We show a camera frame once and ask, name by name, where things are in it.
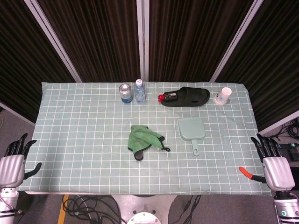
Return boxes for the black rubber slipper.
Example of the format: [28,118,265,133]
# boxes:
[161,86,211,107]

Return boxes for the green cloth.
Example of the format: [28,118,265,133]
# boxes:
[127,125,171,161]

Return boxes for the black cable bundle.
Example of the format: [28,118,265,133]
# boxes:
[278,119,299,141]

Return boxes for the dark partition panel white frame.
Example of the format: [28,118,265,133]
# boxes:
[24,0,144,83]
[0,0,77,124]
[142,0,267,83]
[210,0,299,136]

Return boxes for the clear plastic water bottle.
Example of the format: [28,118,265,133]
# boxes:
[133,78,146,104]

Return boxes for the small black bottle red cap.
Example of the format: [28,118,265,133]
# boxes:
[157,92,178,103]

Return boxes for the silver and blue metal can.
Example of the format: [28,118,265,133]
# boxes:
[118,83,132,105]

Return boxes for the black floor cable tangle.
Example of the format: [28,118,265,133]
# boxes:
[63,195,122,224]

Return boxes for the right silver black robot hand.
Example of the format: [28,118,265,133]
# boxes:
[238,133,295,190]

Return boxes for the thin black floor cables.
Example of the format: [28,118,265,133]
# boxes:
[182,195,201,213]

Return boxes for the green checked tablecloth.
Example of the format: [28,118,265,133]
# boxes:
[17,81,273,196]

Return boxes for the black foot pedal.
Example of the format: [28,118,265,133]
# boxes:
[286,148,299,161]

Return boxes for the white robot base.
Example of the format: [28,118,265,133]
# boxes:
[112,195,178,224]

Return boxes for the pale green plastic dustpan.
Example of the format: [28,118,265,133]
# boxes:
[177,117,206,156]

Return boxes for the white paper cup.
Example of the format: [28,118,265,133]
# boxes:
[214,87,232,106]

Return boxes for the black power strip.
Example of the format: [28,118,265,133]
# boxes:
[278,142,299,150]

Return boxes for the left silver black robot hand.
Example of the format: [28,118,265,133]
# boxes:
[0,133,42,187]

